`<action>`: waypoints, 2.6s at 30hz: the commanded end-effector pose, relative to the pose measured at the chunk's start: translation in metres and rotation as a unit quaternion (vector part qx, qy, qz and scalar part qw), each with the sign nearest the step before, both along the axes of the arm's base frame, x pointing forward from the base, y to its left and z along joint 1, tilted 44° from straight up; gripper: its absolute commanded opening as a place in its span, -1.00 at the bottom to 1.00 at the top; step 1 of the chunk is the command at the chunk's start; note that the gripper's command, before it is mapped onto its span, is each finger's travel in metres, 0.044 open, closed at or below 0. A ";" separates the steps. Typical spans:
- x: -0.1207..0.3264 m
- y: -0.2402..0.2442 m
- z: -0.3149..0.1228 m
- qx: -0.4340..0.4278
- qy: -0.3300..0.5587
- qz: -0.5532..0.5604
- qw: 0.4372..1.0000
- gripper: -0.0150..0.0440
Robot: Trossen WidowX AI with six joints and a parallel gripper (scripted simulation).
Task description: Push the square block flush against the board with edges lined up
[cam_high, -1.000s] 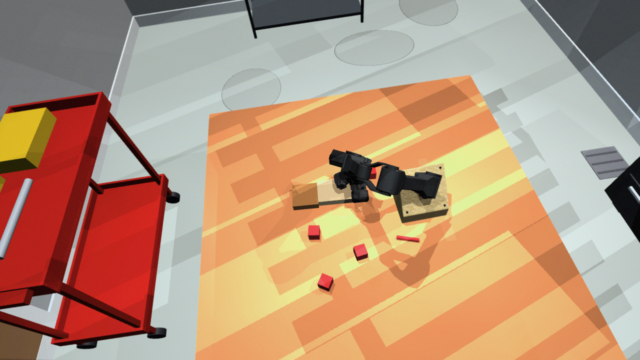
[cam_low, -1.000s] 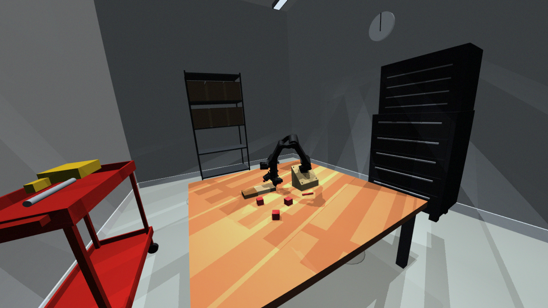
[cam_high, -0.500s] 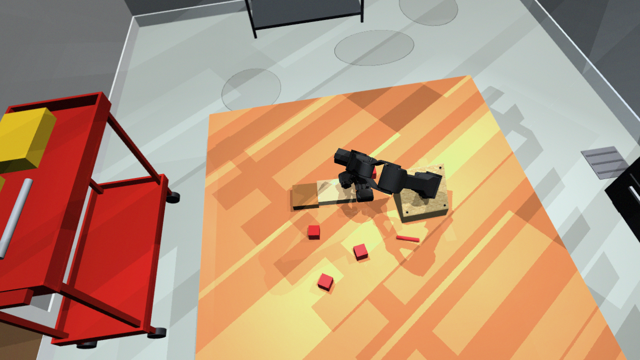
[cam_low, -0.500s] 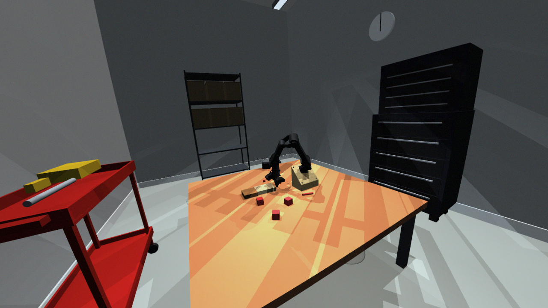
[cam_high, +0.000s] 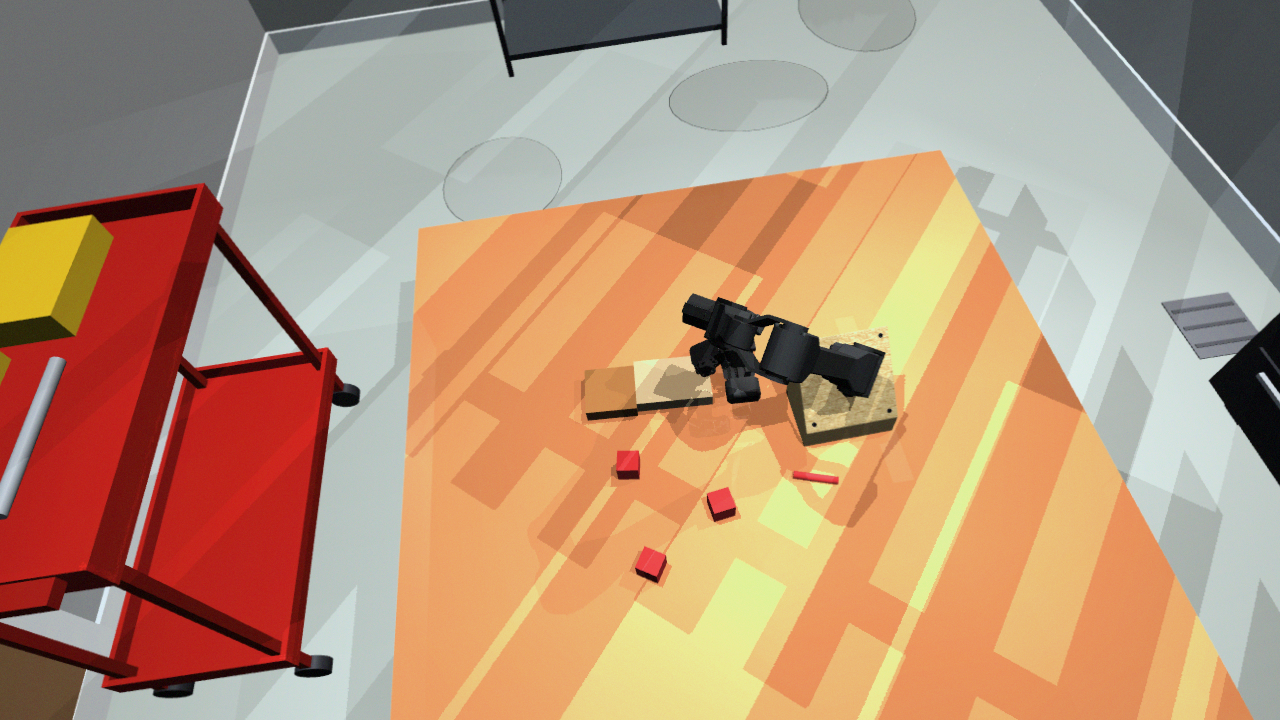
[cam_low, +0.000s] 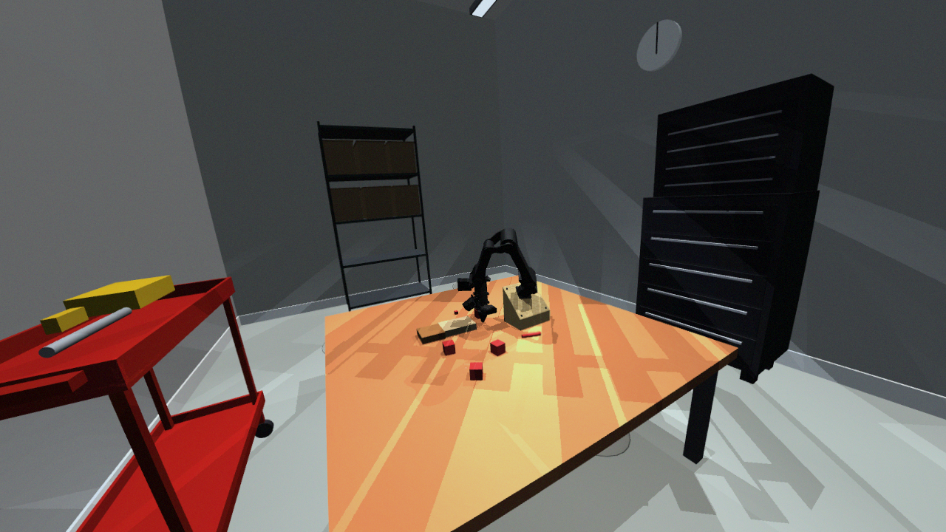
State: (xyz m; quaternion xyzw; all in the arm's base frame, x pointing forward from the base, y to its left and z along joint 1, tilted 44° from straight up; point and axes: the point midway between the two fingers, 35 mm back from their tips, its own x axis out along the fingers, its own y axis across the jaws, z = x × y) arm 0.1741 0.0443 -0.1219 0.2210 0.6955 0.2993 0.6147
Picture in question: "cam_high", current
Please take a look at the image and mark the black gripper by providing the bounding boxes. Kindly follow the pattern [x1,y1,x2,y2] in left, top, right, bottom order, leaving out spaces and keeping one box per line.
[722,348,762,404]

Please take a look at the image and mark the red cylinder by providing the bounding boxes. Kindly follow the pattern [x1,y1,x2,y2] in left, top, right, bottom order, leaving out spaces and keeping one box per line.
[794,471,838,486]

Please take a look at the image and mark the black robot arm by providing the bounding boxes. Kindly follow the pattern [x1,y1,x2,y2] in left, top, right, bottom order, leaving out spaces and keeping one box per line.
[682,293,886,398]

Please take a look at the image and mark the red square block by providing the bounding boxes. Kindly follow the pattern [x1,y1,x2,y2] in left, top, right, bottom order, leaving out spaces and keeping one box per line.
[707,487,736,521]
[616,451,640,480]
[635,546,667,584]

